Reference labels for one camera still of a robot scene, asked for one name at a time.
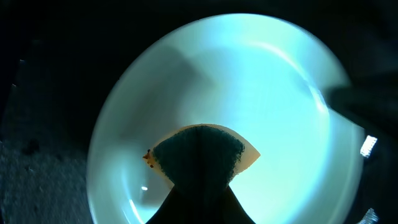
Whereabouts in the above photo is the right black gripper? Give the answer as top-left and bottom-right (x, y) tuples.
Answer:
(327, 72), (397, 143)

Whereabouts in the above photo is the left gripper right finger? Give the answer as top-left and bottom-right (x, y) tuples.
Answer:
(198, 186), (254, 224)

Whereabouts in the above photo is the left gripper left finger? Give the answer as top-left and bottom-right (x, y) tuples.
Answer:
(146, 187), (197, 224)

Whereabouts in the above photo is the green yellow sponge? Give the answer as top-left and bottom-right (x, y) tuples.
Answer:
(142, 124), (261, 198)

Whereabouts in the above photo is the light blue plate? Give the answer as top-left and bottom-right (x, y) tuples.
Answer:
(86, 14), (364, 223)

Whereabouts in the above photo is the round black tray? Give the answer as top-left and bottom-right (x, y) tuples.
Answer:
(1, 0), (397, 223)

